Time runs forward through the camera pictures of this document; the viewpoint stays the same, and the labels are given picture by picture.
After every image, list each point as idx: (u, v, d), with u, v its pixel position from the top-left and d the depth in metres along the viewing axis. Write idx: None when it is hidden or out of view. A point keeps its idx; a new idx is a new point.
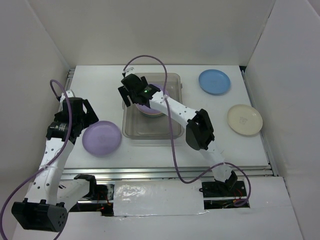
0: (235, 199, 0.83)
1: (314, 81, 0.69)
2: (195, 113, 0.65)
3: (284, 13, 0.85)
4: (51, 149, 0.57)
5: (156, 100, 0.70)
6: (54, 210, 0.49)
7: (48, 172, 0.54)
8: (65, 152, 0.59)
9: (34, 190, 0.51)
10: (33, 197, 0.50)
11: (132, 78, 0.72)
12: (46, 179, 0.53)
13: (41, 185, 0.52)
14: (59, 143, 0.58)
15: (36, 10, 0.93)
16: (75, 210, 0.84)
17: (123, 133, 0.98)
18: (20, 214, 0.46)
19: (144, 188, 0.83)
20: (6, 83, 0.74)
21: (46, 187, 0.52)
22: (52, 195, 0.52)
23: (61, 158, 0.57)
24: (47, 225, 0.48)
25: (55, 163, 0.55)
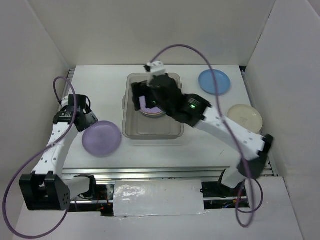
0: (235, 199, 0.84)
1: (315, 82, 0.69)
2: (262, 141, 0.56)
3: (284, 13, 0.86)
4: (58, 131, 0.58)
5: (212, 122, 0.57)
6: (59, 182, 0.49)
7: (55, 149, 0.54)
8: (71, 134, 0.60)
9: (41, 164, 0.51)
10: (40, 170, 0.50)
11: (168, 84, 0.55)
12: (54, 154, 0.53)
13: (49, 159, 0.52)
14: (65, 125, 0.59)
15: (36, 10, 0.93)
16: (73, 211, 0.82)
17: (122, 133, 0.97)
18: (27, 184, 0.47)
19: (144, 188, 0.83)
20: (6, 84, 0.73)
21: (54, 161, 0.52)
22: (58, 170, 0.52)
23: (67, 138, 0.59)
24: (53, 197, 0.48)
25: (62, 141, 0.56)
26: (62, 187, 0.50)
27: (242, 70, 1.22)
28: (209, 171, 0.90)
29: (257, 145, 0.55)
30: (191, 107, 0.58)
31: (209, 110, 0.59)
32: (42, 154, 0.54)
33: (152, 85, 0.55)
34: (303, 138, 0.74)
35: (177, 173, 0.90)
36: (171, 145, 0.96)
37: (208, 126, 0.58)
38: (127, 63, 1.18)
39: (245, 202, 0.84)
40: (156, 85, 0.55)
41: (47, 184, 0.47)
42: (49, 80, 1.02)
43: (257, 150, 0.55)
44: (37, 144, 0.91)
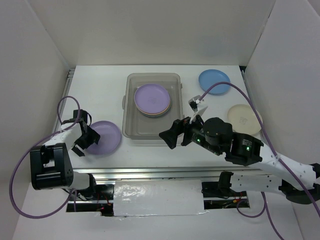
0: (235, 199, 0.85)
1: (315, 82, 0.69)
2: (313, 171, 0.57)
3: (284, 13, 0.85)
4: (65, 126, 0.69)
5: (269, 162, 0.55)
6: (66, 154, 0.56)
7: (63, 133, 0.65)
8: (76, 128, 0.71)
9: (50, 141, 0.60)
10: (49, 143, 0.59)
11: (225, 130, 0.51)
12: (62, 135, 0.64)
13: (57, 138, 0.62)
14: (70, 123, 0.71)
15: (36, 10, 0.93)
16: (72, 211, 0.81)
17: (123, 133, 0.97)
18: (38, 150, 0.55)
19: (144, 187, 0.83)
20: (6, 84, 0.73)
21: (61, 139, 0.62)
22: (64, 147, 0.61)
23: (74, 130, 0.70)
24: (59, 165, 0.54)
25: (70, 129, 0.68)
26: (68, 162, 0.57)
27: (242, 70, 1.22)
28: (209, 171, 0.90)
29: (311, 175, 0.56)
30: (245, 149, 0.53)
31: (262, 147, 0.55)
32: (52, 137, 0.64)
33: (209, 131, 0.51)
34: (303, 139, 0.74)
35: (177, 173, 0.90)
36: (171, 145, 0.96)
37: (263, 166, 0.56)
38: (127, 63, 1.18)
39: (245, 202, 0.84)
40: (214, 132, 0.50)
41: (55, 150, 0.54)
42: (49, 80, 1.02)
43: (311, 181, 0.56)
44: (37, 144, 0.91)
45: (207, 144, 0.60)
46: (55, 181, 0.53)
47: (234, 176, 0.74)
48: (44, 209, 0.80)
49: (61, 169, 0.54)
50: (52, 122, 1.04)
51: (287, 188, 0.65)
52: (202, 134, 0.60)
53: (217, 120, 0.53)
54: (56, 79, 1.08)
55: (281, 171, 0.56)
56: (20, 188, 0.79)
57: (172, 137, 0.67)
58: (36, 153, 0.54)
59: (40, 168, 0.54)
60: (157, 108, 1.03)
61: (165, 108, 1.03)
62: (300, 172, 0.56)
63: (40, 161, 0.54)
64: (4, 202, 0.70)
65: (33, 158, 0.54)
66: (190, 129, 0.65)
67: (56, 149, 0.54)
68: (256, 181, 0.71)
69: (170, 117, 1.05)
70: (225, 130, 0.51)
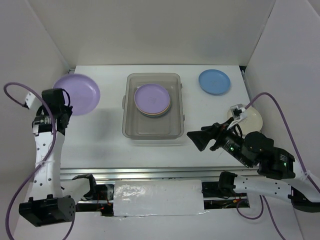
0: (235, 199, 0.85)
1: (315, 81, 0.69)
2: None
3: (284, 13, 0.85)
4: (43, 144, 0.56)
5: (300, 177, 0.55)
6: (62, 203, 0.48)
7: (46, 168, 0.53)
8: (59, 143, 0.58)
9: (36, 188, 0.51)
10: (37, 195, 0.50)
11: (266, 144, 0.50)
12: (47, 172, 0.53)
13: (43, 182, 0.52)
14: (48, 136, 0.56)
15: (36, 10, 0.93)
16: None
17: (123, 133, 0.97)
18: (30, 213, 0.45)
19: (144, 188, 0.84)
20: (7, 84, 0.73)
21: (49, 181, 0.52)
22: (56, 189, 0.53)
23: (56, 150, 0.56)
24: (61, 216, 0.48)
25: (51, 157, 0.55)
26: (66, 205, 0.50)
27: (242, 70, 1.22)
28: (209, 171, 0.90)
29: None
30: (282, 164, 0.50)
31: (295, 164, 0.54)
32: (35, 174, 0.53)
33: (251, 147, 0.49)
34: (303, 139, 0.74)
35: (177, 173, 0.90)
36: (171, 146, 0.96)
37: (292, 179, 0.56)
38: (127, 64, 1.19)
39: (245, 202, 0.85)
40: (257, 147, 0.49)
41: (50, 208, 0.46)
42: (49, 80, 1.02)
43: None
44: None
45: (239, 156, 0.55)
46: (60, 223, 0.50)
47: (238, 178, 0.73)
48: None
49: (63, 217, 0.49)
50: None
51: (297, 196, 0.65)
52: (238, 144, 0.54)
53: (258, 135, 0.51)
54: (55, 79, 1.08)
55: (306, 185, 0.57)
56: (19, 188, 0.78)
57: (205, 140, 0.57)
58: (30, 215, 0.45)
59: (40, 219, 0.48)
60: (157, 108, 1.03)
61: (165, 108, 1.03)
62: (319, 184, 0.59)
63: (37, 217, 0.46)
64: (4, 202, 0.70)
65: (28, 217, 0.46)
66: (224, 138, 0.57)
67: (49, 207, 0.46)
68: (264, 184, 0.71)
69: (170, 117, 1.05)
70: (268, 146, 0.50)
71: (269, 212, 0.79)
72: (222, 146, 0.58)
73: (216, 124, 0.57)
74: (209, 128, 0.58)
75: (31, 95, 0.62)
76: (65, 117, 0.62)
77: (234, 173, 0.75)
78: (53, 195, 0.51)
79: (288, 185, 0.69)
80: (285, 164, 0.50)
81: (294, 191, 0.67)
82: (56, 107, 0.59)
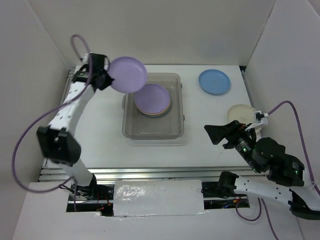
0: (235, 199, 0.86)
1: (315, 81, 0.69)
2: None
3: (284, 13, 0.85)
4: (75, 90, 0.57)
5: (308, 186, 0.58)
6: (71, 141, 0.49)
7: (70, 107, 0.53)
8: (87, 95, 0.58)
9: (56, 119, 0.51)
10: (55, 125, 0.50)
11: (277, 151, 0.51)
12: (69, 111, 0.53)
13: (63, 116, 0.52)
14: (81, 85, 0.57)
15: (36, 10, 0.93)
16: (73, 210, 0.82)
17: (123, 133, 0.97)
18: (42, 135, 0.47)
19: (144, 188, 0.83)
20: (6, 83, 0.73)
21: (68, 118, 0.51)
22: (72, 128, 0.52)
23: (84, 99, 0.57)
24: (67, 151, 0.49)
25: (78, 100, 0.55)
26: (74, 145, 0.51)
27: (242, 69, 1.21)
28: (209, 171, 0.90)
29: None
30: (294, 171, 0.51)
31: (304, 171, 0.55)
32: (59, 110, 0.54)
33: (263, 152, 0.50)
34: (303, 139, 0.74)
35: (176, 173, 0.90)
36: (171, 146, 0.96)
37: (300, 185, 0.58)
38: None
39: (245, 202, 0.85)
40: (268, 153, 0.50)
41: (60, 139, 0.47)
42: (49, 79, 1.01)
43: None
44: (37, 144, 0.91)
45: (249, 160, 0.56)
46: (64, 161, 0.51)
47: (239, 179, 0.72)
48: (43, 209, 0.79)
49: (68, 154, 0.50)
50: None
51: (296, 203, 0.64)
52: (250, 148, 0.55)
53: (269, 142, 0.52)
54: (55, 79, 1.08)
55: (310, 195, 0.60)
56: (19, 188, 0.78)
57: (221, 135, 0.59)
58: (41, 136, 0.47)
59: (47, 148, 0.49)
60: (158, 109, 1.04)
61: (165, 108, 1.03)
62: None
63: (46, 143, 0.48)
64: (3, 202, 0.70)
65: (39, 138, 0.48)
66: (238, 138, 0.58)
67: (60, 137, 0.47)
68: (265, 188, 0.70)
69: (170, 117, 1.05)
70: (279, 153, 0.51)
71: (269, 219, 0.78)
72: (235, 147, 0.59)
73: (236, 123, 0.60)
74: (229, 124, 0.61)
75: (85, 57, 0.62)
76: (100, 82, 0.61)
77: (235, 174, 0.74)
78: (67, 130, 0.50)
79: (289, 191, 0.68)
80: (295, 171, 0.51)
81: (294, 196, 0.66)
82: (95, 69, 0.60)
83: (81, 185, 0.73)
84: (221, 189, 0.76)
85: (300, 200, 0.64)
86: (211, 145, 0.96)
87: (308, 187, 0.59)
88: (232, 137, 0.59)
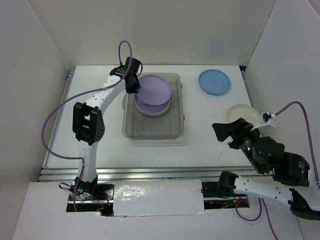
0: (235, 199, 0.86)
1: (315, 80, 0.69)
2: None
3: (285, 13, 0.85)
4: (111, 81, 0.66)
5: (313, 186, 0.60)
6: (99, 119, 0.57)
7: (105, 93, 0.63)
8: (120, 87, 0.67)
9: (92, 99, 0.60)
10: (90, 103, 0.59)
11: (276, 150, 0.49)
12: (103, 96, 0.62)
13: (98, 98, 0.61)
14: (117, 78, 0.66)
15: (36, 10, 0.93)
16: (73, 210, 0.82)
17: (123, 133, 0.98)
18: (78, 109, 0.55)
19: (144, 188, 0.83)
20: (6, 83, 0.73)
21: (102, 100, 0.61)
22: (102, 109, 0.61)
23: (116, 89, 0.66)
24: (94, 128, 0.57)
25: (112, 89, 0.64)
26: (100, 124, 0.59)
27: (242, 69, 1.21)
28: (209, 171, 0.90)
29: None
30: (299, 171, 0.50)
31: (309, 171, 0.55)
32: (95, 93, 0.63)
33: (260, 151, 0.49)
34: (303, 138, 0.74)
35: (176, 173, 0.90)
36: (171, 145, 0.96)
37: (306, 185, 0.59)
38: None
39: (245, 202, 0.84)
40: (266, 151, 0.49)
41: (91, 115, 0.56)
42: (49, 80, 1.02)
43: None
44: (37, 144, 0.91)
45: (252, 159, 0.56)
46: (88, 135, 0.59)
47: (239, 179, 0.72)
48: (43, 209, 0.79)
49: (94, 130, 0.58)
50: (51, 122, 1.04)
51: (297, 203, 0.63)
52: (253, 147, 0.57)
53: (268, 141, 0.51)
54: (56, 79, 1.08)
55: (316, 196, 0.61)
56: (19, 189, 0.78)
57: (227, 132, 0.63)
58: (76, 109, 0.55)
59: (78, 121, 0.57)
60: (157, 109, 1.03)
61: (165, 108, 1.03)
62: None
63: (78, 116, 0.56)
64: (3, 203, 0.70)
65: (74, 111, 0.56)
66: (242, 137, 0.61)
67: (92, 114, 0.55)
68: (265, 187, 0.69)
69: (170, 117, 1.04)
70: (277, 152, 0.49)
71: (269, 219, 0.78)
72: (240, 147, 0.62)
73: (241, 119, 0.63)
74: (236, 122, 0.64)
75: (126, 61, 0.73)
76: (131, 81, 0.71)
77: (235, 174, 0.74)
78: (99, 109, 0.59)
79: (289, 191, 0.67)
80: (301, 170, 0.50)
81: (294, 196, 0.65)
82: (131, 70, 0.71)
83: (83, 180, 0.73)
84: (221, 189, 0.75)
85: (301, 200, 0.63)
86: (211, 145, 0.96)
87: (313, 188, 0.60)
88: (238, 135, 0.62)
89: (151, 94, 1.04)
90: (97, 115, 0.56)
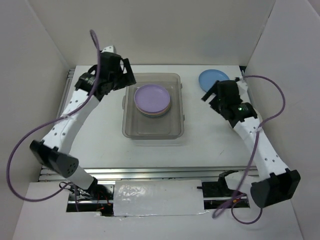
0: (234, 199, 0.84)
1: (315, 80, 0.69)
2: (284, 170, 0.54)
3: (285, 13, 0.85)
4: (75, 101, 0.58)
5: (246, 126, 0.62)
6: (63, 160, 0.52)
7: (66, 123, 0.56)
8: (87, 107, 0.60)
9: (51, 135, 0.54)
10: (49, 141, 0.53)
11: (230, 86, 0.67)
12: (63, 129, 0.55)
13: (58, 132, 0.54)
14: (83, 95, 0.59)
15: (36, 10, 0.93)
16: (74, 210, 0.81)
17: (123, 133, 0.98)
18: (35, 151, 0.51)
19: (145, 188, 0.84)
20: (6, 83, 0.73)
21: (62, 135, 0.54)
22: (65, 145, 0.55)
23: (82, 111, 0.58)
24: (58, 168, 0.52)
25: (75, 115, 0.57)
26: (68, 162, 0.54)
27: (242, 70, 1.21)
28: (209, 171, 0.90)
29: (281, 163, 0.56)
30: (238, 109, 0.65)
31: (251, 119, 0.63)
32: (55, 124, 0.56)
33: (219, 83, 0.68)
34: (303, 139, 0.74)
35: (176, 173, 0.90)
36: (171, 145, 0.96)
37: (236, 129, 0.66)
38: None
39: (245, 202, 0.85)
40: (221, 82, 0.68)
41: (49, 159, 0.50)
42: (49, 80, 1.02)
43: (272, 170, 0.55)
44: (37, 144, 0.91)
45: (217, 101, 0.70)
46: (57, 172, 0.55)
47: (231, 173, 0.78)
48: (43, 209, 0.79)
49: (60, 170, 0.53)
50: (51, 123, 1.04)
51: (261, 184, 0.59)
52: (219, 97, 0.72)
53: (231, 83, 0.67)
54: (56, 79, 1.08)
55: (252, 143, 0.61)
56: (19, 188, 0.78)
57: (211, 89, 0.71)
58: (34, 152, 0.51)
59: (42, 162, 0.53)
60: (156, 108, 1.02)
61: (165, 108, 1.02)
62: (271, 157, 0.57)
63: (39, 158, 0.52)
64: (3, 202, 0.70)
65: (33, 152, 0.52)
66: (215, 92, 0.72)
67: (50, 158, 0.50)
68: None
69: (170, 117, 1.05)
70: (228, 88, 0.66)
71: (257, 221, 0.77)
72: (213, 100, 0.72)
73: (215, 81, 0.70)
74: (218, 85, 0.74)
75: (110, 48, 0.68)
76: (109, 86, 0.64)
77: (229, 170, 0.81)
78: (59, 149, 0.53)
79: None
80: (239, 109, 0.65)
81: None
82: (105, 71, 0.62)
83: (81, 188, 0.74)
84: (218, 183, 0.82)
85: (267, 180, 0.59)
86: (211, 145, 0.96)
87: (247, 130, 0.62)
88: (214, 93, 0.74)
89: (147, 100, 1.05)
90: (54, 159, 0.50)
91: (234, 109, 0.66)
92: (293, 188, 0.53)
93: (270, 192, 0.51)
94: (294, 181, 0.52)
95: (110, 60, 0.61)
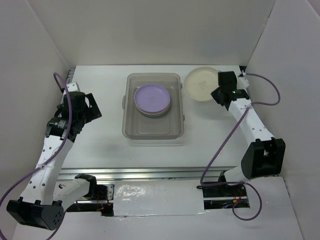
0: (235, 199, 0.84)
1: (314, 80, 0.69)
2: (269, 138, 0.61)
3: (285, 12, 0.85)
4: (49, 147, 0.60)
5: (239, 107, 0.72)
6: (47, 213, 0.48)
7: (44, 172, 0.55)
8: (64, 149, 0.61)
9: (30, 189, 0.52)
10: (28, 197, 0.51)
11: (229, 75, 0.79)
12: (42, 180, 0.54)
13: (37, 185, 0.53)
14: (57, 141, 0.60)
15: (36, 10, 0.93)
16: (74, 210, 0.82)
17: (123, 133, 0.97)
18: (14, 211, 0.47)
19: (144, 188, 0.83)
20: (5, 84, 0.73)
21: (42, 187, 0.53)
22: (47, 195, 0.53)
23: (58, 157, 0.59)
24: (42, 223, 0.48)
25: (51, 163, 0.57)
26: (52, 212, 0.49)
27: (242, 70, 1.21)
28: (209, 171, 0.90)
29: (268, 134, 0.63)
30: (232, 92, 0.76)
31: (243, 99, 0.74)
32: (32, 176, 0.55)
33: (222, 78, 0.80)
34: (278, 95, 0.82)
35: (176, 173, 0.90)
36: (171, 145, 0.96)
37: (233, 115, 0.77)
38: (127, 64, 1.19)
39: (245, 202, 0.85)
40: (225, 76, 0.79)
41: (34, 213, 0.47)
42: (49, 80, 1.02)
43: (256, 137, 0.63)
44: (37, 144, 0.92)
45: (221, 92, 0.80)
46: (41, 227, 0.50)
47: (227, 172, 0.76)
48: None
49: (44, 224, 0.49)
50: None
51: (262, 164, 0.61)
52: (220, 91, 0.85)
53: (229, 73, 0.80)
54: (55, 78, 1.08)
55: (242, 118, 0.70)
56: (18, 189, 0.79)
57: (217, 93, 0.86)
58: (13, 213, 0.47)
59: (23, 221, 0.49)
60: (156, 108, 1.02)
61: (165, 109, 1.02)
62: (259, 127, 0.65)
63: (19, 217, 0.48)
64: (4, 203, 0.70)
65: (12, 213, 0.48)
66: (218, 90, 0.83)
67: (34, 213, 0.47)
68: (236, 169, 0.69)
69: (170, 117, 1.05)
70: (224, 77, 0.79)
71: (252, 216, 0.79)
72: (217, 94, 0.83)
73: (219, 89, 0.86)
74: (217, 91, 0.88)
75: (74, 85, 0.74)
76: (79, 125, 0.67)
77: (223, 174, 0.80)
78: (41, 202, 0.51)
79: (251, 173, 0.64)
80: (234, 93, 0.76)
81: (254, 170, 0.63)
82: (73, 113, 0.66)
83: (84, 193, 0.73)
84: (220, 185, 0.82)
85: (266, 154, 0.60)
86: (211, 144, 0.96)
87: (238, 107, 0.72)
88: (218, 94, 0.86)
89: (148, 99, 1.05)
90: (38, 213, 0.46)
91: (229, 92, 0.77)
92: (281, 154, 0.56)
93: (257, 152, 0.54)
94: (279, 145, 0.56)
95: (76, 99, 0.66)
